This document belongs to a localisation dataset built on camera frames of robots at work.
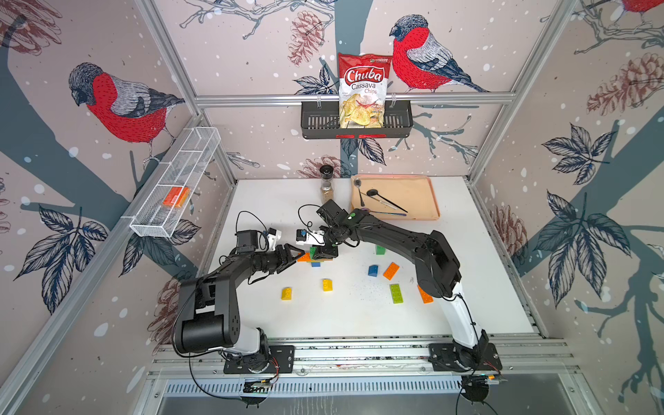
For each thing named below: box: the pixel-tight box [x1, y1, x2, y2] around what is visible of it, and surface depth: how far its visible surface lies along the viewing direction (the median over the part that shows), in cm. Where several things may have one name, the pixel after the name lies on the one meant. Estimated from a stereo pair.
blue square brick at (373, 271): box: [367, 264, 379, 278], surface depth 92 cm
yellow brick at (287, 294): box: [280, 287, 294, 301], surface depth 87 cm
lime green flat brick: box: [389, 283, 404, 305], surface depth 87 cm
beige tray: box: [351, 174, 441, 221], surface depth 116 cm
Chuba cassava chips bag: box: [338, 52, 393, 129], surface depth 87 cm
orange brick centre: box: [382, 261, 401, 281], surface depth 92 cm
